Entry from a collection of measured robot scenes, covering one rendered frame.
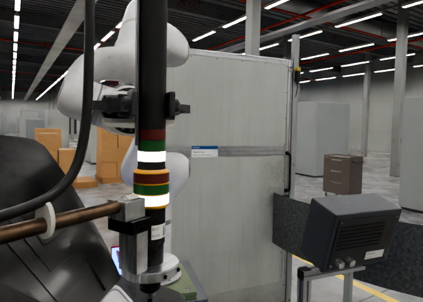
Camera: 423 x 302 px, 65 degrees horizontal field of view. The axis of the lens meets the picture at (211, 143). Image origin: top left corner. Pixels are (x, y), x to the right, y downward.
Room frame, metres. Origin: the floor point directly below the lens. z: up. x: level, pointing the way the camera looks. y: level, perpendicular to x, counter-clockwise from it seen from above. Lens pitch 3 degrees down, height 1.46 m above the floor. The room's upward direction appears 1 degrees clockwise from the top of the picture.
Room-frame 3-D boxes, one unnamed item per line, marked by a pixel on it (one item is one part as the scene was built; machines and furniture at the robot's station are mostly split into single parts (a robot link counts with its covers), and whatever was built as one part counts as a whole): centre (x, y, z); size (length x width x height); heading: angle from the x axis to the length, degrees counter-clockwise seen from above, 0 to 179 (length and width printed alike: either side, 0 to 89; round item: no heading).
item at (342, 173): (6.91, -2.80, 0.45); 0.68 x 0.47 x 0.90; 34
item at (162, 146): (0.40, 0.07, 1.44); 0.03 x 0.03 x 0.01
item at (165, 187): (0.40, 0.07, 1.39); 0.04 x 0.04 x 0.01
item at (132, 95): (0.40, 0.11, 1.49); 0.07 x 0.03 x 0.03; 23
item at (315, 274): (0.98, -0.37, 1.04); 0.24 x 0.03 x 0.03; 112
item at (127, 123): (0.50, 0.12, 1.49); 0.11 x 0.10 x 0.07; 23
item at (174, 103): (0.43, 0.05, 1.49); 0.07 x 0.03 x 0.03; 23
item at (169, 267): (0.39, 0.08, 1.33); 0.09 x 0.07 x 0.10; 147
